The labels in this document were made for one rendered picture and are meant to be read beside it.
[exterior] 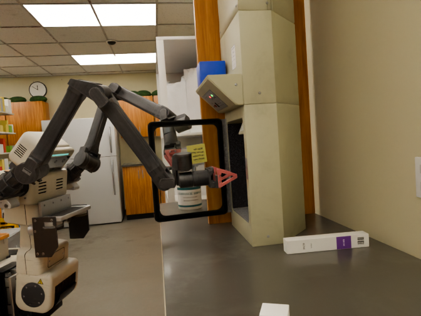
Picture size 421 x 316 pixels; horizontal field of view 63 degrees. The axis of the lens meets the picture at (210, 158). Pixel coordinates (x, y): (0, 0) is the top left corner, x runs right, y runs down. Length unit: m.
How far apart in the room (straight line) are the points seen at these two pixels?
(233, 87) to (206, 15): 0.52
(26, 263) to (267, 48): 1.25
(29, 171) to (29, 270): 0.46
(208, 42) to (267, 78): 0.45
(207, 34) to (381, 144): 0.82
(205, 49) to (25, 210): 1.00
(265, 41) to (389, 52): 0.38
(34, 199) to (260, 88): 0.98
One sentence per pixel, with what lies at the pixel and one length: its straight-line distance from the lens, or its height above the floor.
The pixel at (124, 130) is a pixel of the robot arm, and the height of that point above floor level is 1.36.
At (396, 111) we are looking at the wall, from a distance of 1.19.
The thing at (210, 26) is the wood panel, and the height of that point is 1.78.
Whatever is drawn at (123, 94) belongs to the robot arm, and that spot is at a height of 1.55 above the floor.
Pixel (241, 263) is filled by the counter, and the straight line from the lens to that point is 1.05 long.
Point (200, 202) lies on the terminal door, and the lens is 1.42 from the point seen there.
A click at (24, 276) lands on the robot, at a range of 1.67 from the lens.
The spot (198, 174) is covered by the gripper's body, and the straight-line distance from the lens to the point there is 1.24.
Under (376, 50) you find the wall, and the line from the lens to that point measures 1.28.
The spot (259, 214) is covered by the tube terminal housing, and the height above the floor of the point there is 1.05.
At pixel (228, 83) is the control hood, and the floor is 1.48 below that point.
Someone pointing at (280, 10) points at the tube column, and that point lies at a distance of 1.31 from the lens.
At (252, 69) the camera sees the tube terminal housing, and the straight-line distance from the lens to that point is 1.16.
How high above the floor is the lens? 1.30
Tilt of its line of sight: 3 degrees down
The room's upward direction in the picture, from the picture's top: 4 degrees counter-clockwise
